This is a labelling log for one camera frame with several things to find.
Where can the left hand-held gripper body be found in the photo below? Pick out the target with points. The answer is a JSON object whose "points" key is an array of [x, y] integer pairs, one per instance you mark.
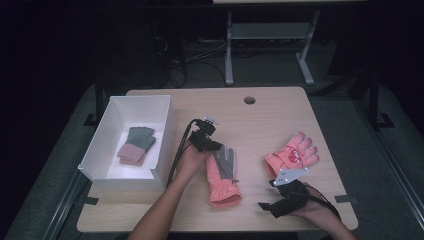
{"points": [[201, 138]]}

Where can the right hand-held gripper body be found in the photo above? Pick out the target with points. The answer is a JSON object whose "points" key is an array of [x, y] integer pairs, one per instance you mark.
{"points": [[293, 196]]}

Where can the pink glove with grey palm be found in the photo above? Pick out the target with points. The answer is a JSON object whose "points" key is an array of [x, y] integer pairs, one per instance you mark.
{"points": [[221, 183]]}

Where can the pink glove with red print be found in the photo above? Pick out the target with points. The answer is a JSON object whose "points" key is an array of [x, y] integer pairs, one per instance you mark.
{"points": [[291, 153]]}

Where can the white rectangular box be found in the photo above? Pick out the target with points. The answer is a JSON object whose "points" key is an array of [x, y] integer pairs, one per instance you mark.
{"points": [[110, 156]]}

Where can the person's left hand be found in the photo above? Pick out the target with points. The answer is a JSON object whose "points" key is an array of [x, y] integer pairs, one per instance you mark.
{"points": [[190, 163]]}

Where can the person's right hand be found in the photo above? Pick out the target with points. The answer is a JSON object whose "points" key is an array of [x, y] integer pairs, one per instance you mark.
{"points": [[315, 208]]}

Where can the grey metal floor rail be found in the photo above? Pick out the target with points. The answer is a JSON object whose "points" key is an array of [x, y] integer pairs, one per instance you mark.
{"points": [[63, 206], [396, 173]]}

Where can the black metal stand post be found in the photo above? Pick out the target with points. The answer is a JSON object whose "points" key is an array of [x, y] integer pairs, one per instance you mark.
{"points": [[99, 100], [375, 100]]}

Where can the white metal desk frame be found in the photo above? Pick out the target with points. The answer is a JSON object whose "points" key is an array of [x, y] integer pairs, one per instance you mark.
{"points": [[266, 31]]}

